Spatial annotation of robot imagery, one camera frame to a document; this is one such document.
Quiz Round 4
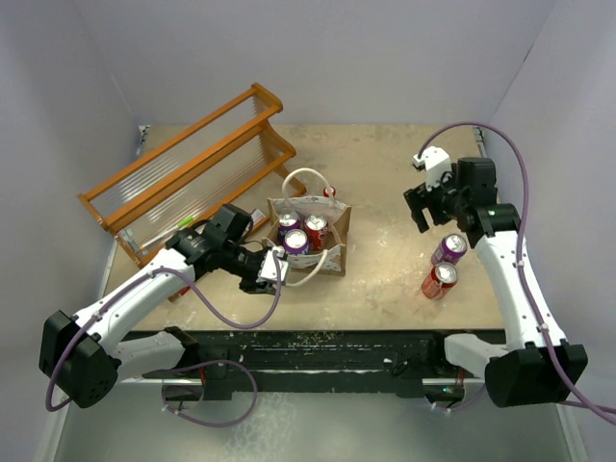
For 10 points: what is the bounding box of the canvas jute tote bag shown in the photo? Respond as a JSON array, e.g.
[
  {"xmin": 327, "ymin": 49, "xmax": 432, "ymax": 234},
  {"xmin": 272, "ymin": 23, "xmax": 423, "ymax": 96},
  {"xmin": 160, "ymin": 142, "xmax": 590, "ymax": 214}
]
[{"xmin": 264, "ymin": 167, "xmax": 352, "ymax": 287}]

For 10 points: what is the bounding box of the purple fanta can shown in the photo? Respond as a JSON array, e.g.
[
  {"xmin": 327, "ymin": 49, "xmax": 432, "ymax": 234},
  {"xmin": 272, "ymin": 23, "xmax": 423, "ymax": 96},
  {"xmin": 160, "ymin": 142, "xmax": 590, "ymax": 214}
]
[
  {"xmin": 430, "ymin": 233, "xmax": 468, "ymax": 265},
  {"xmin": 278, "ymin": 209, "xmax": 301, "ymax": 239},
  {"xmin": 282, "ymin": 229, "xmax": 309, "ymax": 255}
]

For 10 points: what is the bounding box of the red coke can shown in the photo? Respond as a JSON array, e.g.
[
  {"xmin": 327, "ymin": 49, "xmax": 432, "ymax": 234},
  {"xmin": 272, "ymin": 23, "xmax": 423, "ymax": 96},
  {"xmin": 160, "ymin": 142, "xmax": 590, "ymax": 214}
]
[
  {"xmin": 422, "ymin": 262, "xmax": 458, "ymax": 299},
  {"xmin": 303, "ymin": 213, "xmax": 328, "ymax": 252}
]

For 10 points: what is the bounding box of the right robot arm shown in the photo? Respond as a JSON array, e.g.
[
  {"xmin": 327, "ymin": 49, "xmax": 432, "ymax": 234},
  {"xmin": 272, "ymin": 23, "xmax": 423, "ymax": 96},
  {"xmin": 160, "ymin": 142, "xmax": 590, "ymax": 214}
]
[{"xmin": 403, "ymin": 146, "xmax": 588, "ymax": 407}]

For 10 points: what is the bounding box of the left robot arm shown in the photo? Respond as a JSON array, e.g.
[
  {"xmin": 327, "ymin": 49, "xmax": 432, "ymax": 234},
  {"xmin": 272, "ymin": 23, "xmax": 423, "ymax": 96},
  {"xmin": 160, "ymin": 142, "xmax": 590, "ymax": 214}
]
[{"xmin": 38, "ymin": 204, "xmax": 288, "ymax": 412}]

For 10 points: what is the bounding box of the white red labelled packet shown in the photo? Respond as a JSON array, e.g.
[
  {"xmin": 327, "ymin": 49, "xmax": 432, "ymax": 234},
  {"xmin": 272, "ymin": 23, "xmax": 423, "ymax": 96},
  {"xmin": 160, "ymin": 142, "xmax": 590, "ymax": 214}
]
[{"xmin": 251, "ymin": 208, "xmax": 269, "ymax": 231}]

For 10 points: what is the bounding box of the orange wooden shelf rack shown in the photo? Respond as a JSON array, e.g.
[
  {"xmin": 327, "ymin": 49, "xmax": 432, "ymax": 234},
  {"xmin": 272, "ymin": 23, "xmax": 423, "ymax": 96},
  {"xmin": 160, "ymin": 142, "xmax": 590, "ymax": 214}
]
[{"xmin": 78, "ymin": 83, "xmax": 296, "ymax": 268}]

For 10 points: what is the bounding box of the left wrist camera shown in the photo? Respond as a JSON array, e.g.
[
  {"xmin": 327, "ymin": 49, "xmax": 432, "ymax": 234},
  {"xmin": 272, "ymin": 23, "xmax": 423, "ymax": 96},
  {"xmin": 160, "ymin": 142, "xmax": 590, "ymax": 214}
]
[{"xmin": 257, "ymin": 246, "xmax": 290, "ymax": 286}]

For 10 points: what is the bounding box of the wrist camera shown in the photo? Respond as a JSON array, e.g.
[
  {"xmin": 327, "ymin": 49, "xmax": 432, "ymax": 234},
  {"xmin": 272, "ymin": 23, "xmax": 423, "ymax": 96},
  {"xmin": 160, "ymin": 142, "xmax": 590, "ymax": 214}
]
[
  {"xmin": 257, "ymin": 246, "xmax": 290, "ymax": 286},
  {"xmin": 412, "ymin": 145, "xmax": 453, "ymax": 192}
]

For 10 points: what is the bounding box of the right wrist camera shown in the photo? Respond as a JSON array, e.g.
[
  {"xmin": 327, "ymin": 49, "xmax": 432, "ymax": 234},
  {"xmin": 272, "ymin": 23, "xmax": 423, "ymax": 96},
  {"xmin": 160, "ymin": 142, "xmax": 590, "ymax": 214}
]
[{"xmin": 412, "ymin": 145, "xmax": 453, "ymax": 192}]

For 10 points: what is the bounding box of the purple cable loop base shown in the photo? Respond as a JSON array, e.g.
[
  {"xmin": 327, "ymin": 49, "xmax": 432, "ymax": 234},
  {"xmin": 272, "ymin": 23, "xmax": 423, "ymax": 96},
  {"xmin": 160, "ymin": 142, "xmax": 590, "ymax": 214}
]
[{"xmin": 161, "ymin": 358, "xmax": 259, "ymax": 428}]

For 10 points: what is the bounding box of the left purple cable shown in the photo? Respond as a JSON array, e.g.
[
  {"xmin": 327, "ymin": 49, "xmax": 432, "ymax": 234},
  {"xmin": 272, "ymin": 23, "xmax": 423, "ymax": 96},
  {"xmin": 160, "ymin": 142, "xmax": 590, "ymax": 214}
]
[{"xmin": 45, "ymin": 249, "xmax": 282, "ymax": 414}]

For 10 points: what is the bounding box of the purple cable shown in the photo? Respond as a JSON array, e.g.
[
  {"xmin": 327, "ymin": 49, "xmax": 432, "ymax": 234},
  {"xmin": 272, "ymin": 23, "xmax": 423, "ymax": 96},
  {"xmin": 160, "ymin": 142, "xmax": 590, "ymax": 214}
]
[
  {"xmin": 417, "ymin": 120, "xmax": 616, "ymax": 427},
  {"xmin": 45, "ymin": 249, "xmax": 282, "ymax": 414}
]

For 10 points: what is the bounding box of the black aluminium base frame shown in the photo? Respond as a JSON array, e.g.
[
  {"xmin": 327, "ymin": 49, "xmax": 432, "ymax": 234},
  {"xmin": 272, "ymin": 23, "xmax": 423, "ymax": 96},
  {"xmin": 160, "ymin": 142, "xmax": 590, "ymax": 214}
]
[{"xmin": 144, "ymin": 330, "xmax": 473, "ymax": 400}]

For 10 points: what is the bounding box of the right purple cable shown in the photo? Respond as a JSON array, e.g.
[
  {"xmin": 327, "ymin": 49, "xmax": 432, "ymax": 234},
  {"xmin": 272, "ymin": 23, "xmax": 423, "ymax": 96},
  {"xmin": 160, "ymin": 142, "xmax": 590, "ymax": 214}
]
[{"xmin": 417, "ymin": 120, "xmax": 616, "ymax": 427}]

